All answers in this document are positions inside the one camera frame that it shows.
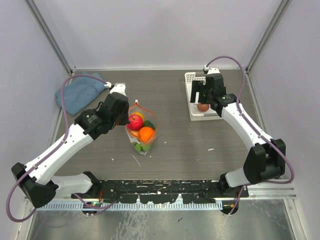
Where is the brown toy kiwi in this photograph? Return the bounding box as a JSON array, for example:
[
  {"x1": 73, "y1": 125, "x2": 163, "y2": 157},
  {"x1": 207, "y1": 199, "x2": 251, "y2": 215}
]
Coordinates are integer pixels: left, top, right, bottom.
[{"x1": 196, "y1": 103, "x2": 210, "y2": 112}]

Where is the yellow toy lemon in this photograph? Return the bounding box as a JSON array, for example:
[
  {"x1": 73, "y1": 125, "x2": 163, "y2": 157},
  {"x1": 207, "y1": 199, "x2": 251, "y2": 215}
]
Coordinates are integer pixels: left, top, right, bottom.
[{"x1": 134, "y1": 112, "x2": 145, "y2": 121}]

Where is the red toy apple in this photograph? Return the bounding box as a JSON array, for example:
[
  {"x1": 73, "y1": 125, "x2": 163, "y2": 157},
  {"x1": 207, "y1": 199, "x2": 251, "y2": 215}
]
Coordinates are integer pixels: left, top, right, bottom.
[{"x1": 126, "y1": 114, "x2": 144, "y2": 131}]

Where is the dark green toy avocado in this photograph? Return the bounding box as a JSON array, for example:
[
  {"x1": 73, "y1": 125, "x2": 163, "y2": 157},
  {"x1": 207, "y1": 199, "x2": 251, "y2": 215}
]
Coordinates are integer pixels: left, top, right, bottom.
[{"x1": 143, "y1": 120, "x2": 156, "y2": 130}]

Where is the clear zip bag orange zipper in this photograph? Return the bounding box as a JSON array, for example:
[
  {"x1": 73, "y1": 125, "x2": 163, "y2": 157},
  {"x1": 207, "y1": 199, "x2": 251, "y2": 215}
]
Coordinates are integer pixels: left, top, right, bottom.
[{"x1": 125, "y1": 99, "x2": 159, "y2": 156}]

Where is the orange toy fruit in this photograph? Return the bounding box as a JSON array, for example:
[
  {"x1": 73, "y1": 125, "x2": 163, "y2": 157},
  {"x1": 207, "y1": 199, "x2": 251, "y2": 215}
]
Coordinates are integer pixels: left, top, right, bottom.
[{"x1": 138, "y1": 127, "x2": 155, "y2": 143}]

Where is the green toy fruit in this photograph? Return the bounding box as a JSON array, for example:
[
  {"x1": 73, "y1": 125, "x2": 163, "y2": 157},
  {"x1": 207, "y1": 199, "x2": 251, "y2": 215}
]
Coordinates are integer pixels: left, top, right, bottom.
[{"x1": 133, "y1": 142, "x2": 151, "y2": 154}]

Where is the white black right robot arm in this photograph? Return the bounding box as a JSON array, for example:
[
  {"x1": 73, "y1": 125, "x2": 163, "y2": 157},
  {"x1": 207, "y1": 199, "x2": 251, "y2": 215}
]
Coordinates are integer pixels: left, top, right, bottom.
[{"x1": 184, "y1": 71, "x2": 286, "y2": 197}]

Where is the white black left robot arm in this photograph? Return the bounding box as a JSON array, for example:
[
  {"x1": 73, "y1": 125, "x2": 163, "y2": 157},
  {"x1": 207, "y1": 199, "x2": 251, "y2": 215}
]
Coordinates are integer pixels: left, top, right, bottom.
[{"x1": 11, "y1": 92, "x2": 129, "y2": 208}]

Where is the white perforated plastic basket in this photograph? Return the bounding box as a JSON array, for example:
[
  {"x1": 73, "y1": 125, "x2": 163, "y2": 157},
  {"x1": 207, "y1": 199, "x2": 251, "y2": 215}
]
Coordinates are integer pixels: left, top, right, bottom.
[{"x1": 184, "y1": 72, "x2": 222, "y2": 121}]

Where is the blue folded cloth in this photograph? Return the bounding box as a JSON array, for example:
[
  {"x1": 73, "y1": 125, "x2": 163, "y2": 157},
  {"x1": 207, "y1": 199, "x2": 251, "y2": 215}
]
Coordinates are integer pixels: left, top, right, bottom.
[{"x1": 63, "y1": 76, "x2": 106, "y2": 116}]

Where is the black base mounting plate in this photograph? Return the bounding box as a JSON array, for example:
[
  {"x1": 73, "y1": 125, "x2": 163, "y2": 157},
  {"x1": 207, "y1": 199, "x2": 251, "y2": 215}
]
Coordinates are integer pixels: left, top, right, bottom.
[{"x1": 79, "y1": 180, "x2": 249, "y2": 204}]

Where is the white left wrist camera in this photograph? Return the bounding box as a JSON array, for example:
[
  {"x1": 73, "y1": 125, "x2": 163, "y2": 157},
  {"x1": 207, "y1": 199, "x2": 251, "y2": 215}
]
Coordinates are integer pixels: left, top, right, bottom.
[{"x1": 104, "y1": 82, "x2": 126, "y2": 96}]

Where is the right aluminium corner post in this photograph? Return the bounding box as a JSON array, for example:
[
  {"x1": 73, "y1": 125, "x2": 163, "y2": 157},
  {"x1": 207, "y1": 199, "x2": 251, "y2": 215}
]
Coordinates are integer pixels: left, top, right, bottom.
[{"x1": 246, "y1": 0, "x2": 292, "y2": 74}]

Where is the aluminium corner post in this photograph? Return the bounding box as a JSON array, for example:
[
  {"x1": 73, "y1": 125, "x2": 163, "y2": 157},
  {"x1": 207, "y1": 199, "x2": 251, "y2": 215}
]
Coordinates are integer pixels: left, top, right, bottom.
[
  {"x1": 24, "y1": 0, "x2": 74, "y2": 75},
  {"x1": 246, "y1": 0, "x2": 292, "y2": 74}
]

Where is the blue slotted cable duct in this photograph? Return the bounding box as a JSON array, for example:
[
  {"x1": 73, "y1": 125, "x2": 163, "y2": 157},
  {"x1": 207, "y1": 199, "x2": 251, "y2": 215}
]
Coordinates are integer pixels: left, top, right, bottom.
[{"x1": 38, "y1": 200, "x2": 223, "y2": 211}]

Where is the left aluminium corner post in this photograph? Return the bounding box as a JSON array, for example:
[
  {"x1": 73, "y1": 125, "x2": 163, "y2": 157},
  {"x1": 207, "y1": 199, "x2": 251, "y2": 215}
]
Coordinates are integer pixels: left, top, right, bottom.
[{"x1": 24, "y1": 0, "x2": 74, "y2": 75}]

